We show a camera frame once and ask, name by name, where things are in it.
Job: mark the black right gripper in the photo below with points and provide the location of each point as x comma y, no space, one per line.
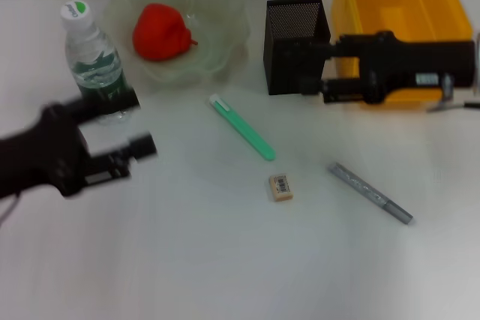
420,61

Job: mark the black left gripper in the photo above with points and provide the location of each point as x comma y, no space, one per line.
37,155

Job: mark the clear green-label water bottle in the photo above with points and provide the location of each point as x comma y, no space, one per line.
90,54

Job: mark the green toothbrush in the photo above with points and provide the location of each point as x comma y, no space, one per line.
243,129

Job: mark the black mesh pen holder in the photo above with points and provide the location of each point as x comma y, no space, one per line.
288,35

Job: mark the green glass fruit bowl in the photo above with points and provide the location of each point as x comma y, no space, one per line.
217,24

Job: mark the beige eraser with barcode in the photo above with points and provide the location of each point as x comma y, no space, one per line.
281,187

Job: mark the grey pen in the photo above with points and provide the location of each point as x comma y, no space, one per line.
367,190

